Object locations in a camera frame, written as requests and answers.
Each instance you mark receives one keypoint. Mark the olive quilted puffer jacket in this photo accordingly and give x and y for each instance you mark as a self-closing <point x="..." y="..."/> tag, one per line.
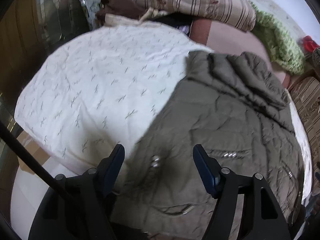
<point x="240" y="113"/>

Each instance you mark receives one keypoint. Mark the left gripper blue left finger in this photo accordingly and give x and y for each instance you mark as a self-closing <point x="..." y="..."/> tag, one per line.
<point x="109" y="168"/>

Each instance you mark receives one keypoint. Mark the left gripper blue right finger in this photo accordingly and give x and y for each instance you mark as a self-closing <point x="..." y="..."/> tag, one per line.
<point x="208" y="169"/>

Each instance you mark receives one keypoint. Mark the dark brown garment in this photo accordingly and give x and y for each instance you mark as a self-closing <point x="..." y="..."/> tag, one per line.
<point x="126" y="8"/>

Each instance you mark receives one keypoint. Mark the pink quilted blanket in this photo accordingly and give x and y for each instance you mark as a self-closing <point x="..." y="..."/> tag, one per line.
<point x="225" y="39"/>

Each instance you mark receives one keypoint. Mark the green white patterned quilt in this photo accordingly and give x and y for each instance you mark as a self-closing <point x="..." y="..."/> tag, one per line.
<point x="280" y="46"/>

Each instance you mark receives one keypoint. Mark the red cloth item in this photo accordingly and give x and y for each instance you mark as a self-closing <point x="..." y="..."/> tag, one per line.
<point x="309" y="44"/>

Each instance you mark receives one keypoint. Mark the striped brown side pillow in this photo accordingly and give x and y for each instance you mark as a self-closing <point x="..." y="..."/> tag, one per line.
<point x="305" y="95"/>

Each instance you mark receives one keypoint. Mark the striped floral pillow at headboard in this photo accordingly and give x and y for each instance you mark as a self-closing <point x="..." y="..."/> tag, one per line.
<point x="237" y="13"/>

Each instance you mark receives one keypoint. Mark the white leaf-print bed sheet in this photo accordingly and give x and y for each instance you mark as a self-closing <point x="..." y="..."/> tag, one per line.
<point x="102" y="87"/>

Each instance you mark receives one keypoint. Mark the purple patterned cloth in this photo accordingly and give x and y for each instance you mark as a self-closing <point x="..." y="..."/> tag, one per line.
<point x="186" y="29"/>

